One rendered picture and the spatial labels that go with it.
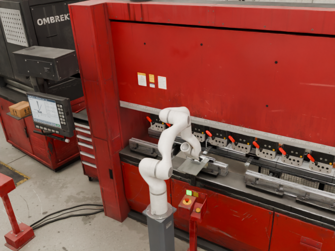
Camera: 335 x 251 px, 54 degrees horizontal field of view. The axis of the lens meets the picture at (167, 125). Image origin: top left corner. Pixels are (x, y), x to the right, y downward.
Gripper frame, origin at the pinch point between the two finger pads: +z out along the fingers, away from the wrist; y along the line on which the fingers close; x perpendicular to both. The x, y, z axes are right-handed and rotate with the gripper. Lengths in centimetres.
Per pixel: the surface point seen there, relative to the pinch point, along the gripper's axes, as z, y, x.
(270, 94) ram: -48, -56, -49
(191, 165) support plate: -3.2, 1.1, 7.5
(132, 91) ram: -34, 69, -37
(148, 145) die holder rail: 9, 57, -2
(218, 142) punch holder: -10.8, -17.7, -16.3
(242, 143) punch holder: -14.2, -37.7, -19.7
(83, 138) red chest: 37, 163, 6
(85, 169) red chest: 75, 170, 36
